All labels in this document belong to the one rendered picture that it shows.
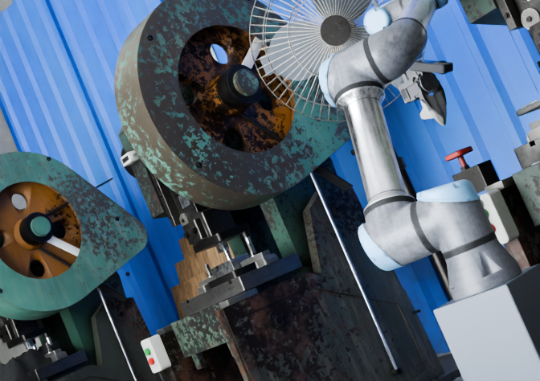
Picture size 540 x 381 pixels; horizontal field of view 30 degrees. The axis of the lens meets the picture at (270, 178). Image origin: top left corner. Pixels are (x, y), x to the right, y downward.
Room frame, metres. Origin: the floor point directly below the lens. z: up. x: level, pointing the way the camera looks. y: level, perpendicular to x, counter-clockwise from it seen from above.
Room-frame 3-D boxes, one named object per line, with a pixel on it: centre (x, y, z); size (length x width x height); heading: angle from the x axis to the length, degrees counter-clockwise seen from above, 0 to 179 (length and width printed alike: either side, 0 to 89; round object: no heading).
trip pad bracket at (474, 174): (2.70, -0.51, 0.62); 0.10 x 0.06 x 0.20; 42
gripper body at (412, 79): (2.74, -0.48, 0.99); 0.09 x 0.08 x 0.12; 40
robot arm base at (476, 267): (2.11, -0.33, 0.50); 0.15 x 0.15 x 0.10
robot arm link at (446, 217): (2.11, -0.32, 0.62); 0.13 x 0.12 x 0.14; 64
